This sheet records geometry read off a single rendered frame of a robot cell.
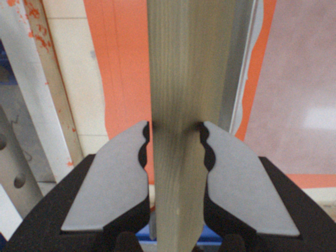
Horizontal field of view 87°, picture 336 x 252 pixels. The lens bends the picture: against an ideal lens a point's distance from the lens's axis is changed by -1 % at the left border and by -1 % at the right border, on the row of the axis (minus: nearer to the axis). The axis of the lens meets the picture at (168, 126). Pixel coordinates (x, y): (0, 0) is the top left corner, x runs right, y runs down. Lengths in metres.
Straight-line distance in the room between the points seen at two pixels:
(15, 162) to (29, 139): 1.50
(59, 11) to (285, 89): 0.31
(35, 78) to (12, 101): 1.46
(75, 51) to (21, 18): 0.06
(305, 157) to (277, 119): 0.10
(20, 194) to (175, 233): 0.24
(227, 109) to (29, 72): 0.23
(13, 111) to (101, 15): 1.56
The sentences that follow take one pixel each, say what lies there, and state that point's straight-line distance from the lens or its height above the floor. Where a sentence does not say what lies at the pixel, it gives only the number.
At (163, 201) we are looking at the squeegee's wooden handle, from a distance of 0.17.
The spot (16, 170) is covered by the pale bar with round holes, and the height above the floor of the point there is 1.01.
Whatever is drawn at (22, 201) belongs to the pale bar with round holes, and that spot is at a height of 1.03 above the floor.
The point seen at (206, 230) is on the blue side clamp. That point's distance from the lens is 0.39.
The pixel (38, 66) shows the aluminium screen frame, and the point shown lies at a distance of 0.27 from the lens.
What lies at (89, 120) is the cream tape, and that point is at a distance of 0.30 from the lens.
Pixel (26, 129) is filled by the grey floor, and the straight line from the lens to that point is 1.80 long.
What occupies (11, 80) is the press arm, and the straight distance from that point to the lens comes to 0.40.
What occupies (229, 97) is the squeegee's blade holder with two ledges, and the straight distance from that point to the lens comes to 0.17.
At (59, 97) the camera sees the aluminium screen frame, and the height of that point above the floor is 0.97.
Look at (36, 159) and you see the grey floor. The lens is 1.94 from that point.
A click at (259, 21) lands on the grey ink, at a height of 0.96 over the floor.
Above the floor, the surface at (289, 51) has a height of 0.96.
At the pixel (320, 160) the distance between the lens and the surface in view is 0.41.
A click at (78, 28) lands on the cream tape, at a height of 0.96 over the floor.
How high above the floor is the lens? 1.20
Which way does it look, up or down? 62 degrees down
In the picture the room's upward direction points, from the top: 178 degrees counter-clockwise
